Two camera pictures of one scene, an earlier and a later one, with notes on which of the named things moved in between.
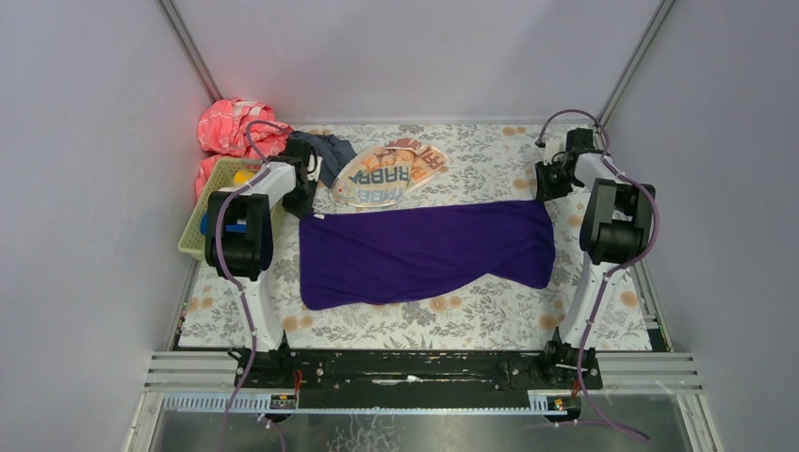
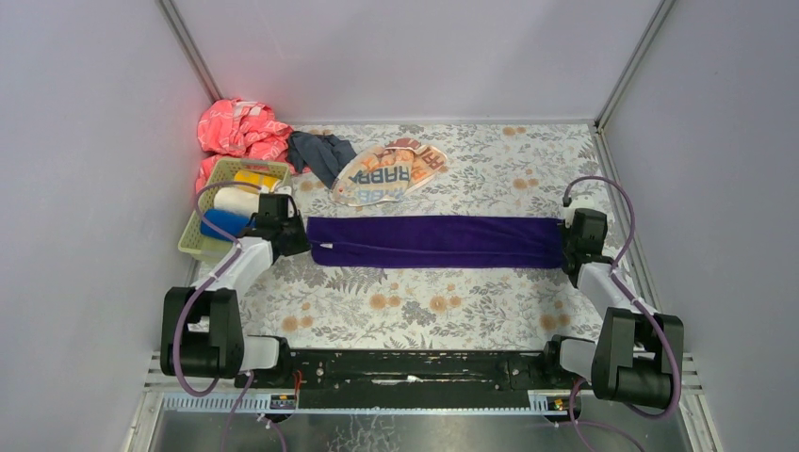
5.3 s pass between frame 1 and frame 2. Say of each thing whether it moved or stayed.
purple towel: moved
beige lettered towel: stayed
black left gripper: moved
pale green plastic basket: stayed
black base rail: stayed
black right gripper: moved
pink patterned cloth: stayed
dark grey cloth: stayed
